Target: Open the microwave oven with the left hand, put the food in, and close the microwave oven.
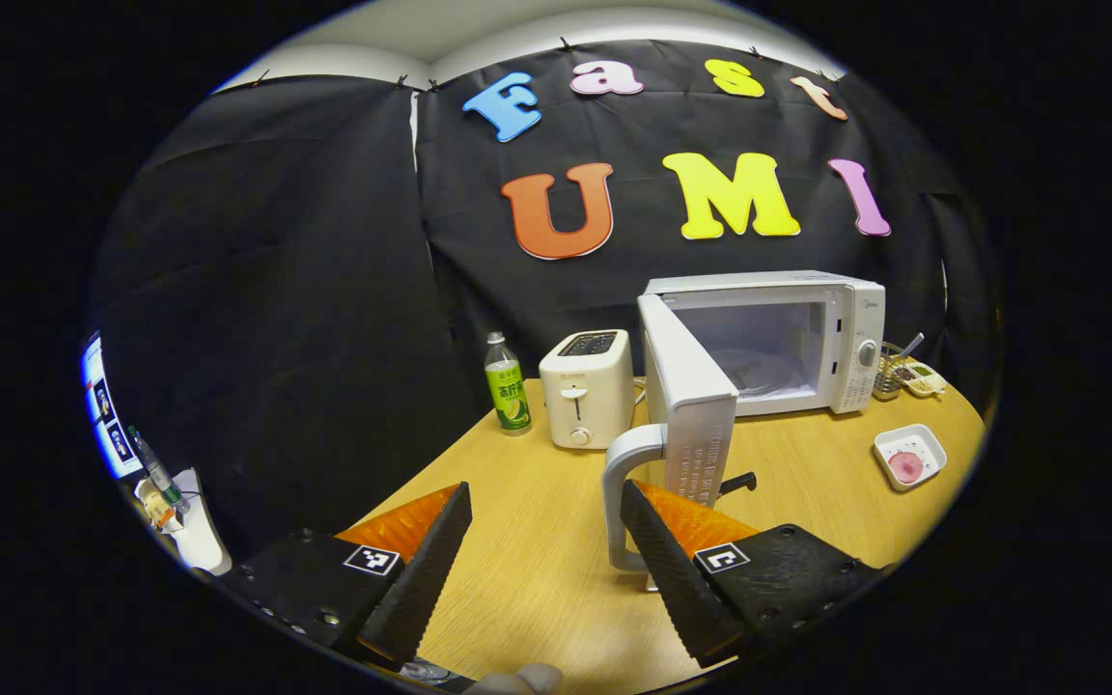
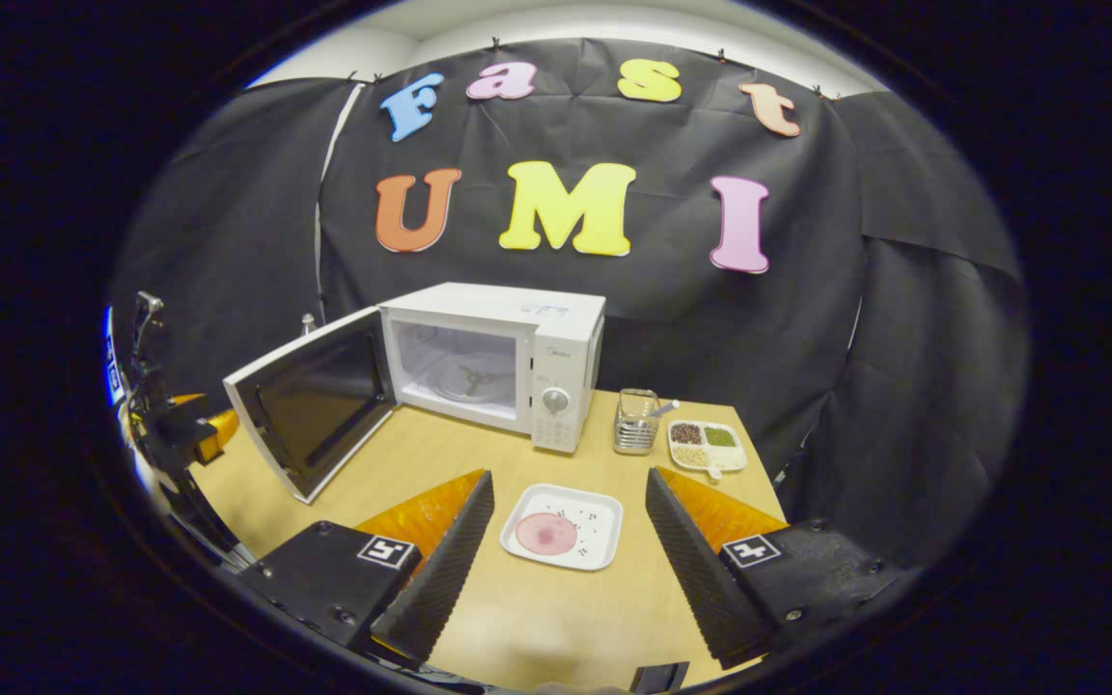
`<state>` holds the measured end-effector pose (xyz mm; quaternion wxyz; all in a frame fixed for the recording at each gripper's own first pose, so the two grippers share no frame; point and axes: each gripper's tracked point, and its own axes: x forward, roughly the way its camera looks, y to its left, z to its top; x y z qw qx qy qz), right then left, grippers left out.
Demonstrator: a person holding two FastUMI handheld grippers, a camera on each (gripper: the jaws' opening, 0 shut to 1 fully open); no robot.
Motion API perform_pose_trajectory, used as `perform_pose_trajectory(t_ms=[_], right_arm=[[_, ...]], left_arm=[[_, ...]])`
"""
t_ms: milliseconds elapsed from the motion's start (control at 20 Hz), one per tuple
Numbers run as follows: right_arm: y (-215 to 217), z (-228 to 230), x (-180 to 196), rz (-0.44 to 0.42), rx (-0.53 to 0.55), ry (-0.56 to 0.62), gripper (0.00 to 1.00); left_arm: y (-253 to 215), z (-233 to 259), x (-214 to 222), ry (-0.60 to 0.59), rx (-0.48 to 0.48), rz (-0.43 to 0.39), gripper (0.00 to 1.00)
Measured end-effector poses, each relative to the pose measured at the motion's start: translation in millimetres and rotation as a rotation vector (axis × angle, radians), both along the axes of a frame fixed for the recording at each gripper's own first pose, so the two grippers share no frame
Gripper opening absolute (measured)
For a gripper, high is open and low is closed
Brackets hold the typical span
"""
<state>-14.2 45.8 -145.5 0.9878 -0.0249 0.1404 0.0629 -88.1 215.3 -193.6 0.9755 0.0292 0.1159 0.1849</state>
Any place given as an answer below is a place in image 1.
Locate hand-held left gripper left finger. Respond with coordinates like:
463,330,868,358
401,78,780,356
218,481,475,667

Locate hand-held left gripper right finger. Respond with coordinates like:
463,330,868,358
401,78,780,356
619,479,890,669

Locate white square plate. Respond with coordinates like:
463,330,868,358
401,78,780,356
873,424,948,492

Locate white microwave oven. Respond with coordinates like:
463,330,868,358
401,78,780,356
601,270,887,592

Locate green label drink bottle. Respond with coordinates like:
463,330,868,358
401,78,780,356
484,332,533,437

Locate white toaster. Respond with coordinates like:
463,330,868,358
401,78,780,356
539,329,636,450

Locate slim dark bottle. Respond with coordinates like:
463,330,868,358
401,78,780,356
126,425,192,513

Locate black backdrop cloth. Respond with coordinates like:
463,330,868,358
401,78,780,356
93,39,1001,561

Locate white divided dish of beans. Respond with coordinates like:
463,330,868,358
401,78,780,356
899,360,948,399

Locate computer monitor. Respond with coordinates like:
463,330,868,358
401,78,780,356
81,333,144,481

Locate metal wire basket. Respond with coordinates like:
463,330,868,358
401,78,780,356
873,342,907,402

